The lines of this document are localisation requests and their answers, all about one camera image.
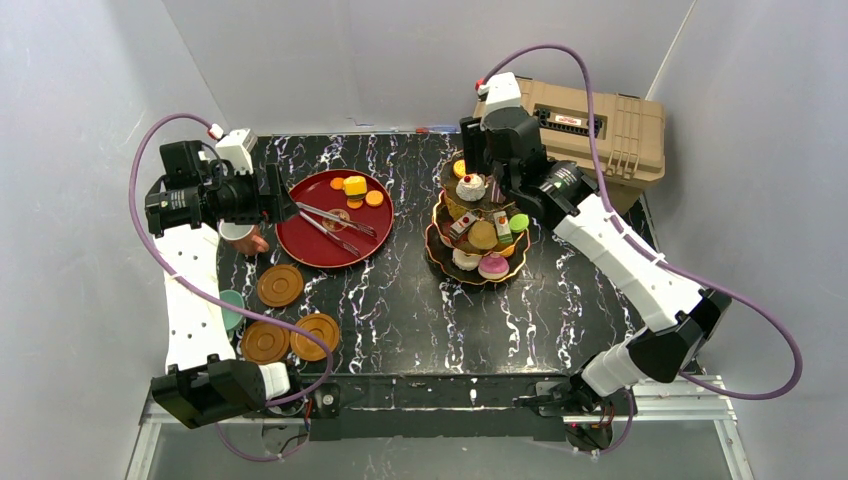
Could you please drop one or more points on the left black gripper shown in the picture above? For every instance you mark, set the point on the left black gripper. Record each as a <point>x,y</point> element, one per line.
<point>272,192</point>

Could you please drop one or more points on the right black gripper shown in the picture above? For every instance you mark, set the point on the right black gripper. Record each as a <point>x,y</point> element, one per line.
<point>471,143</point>

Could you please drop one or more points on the white cream puff with cherry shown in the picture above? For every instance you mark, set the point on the white cream puff with cherry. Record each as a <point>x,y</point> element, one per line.
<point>471,187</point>

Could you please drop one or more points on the chocolate layered cake slice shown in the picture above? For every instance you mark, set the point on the chocolate layered cake slice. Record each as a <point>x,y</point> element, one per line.
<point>496,196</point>

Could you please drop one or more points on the large brown cookie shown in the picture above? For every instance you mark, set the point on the large brown cookie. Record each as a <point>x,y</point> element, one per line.
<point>455,209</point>

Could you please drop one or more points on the dark red round tray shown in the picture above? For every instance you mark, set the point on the dark red round tray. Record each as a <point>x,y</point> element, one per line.
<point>308,246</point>

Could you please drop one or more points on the orange muffin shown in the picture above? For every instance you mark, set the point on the orange muffin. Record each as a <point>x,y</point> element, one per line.
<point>482,235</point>

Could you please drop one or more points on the green macaron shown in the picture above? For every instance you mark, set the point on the green macaron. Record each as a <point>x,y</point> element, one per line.
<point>519,223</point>

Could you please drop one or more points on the three-tier glass cake stand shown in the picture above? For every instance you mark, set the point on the three-tier glass cake stand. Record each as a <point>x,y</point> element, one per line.
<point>439,245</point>

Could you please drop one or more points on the wooden coaster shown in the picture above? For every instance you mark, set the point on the wooden coaster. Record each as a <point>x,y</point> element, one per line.
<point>321,326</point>
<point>264,343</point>
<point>280,286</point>

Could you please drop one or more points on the small decorated white cake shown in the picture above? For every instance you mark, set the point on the small decorated white cake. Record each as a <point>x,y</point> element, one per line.
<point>503,231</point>

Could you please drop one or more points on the white frosted donut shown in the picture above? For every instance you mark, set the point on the white frosted donut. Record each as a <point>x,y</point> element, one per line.
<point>465,261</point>

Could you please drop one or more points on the pink frosted donut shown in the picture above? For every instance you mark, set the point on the pink frosted donut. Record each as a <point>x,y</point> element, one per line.
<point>493,267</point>

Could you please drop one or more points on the mint green cup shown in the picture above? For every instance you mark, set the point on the mint green cup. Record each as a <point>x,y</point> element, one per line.
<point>232,320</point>

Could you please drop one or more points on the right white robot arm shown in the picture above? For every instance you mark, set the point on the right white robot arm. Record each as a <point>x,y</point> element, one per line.
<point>678,315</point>

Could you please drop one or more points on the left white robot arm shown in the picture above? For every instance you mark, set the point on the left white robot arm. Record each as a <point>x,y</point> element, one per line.
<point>202,191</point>

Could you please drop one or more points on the yellow cake slice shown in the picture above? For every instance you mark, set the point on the yellow cake slice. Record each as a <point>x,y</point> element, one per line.
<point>355,187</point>

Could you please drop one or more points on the round yellow biscuit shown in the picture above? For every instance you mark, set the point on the round yellow biscuit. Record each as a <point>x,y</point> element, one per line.
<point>374,198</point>

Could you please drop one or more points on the tan plastic toolbox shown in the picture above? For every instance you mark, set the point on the tan plastic toolbox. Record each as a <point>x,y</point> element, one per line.
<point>629,134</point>

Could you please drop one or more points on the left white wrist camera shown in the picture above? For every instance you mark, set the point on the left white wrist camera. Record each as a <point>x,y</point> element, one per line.
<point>236,147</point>

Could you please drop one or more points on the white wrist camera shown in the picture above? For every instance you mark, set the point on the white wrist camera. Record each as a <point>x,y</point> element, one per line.
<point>236,147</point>
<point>500,91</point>

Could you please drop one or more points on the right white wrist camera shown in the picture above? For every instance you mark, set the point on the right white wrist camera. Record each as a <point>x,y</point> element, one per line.
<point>500,91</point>

